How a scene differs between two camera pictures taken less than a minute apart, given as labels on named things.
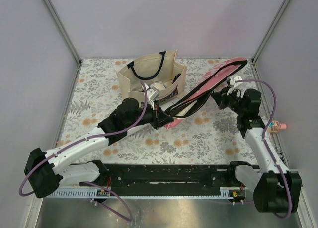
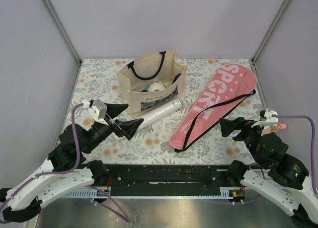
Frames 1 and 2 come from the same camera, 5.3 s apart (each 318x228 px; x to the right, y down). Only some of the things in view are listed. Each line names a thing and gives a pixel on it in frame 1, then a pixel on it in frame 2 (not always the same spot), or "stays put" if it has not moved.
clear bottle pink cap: [275, 126] stays put
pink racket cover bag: [218, 74] to [231, 87]
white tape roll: [158, 85] stays put
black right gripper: [220, 98] to [227, 126]
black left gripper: [159, 117] to [130, 127]
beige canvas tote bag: [167, 77] stays put
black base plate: [165, 180] stays put
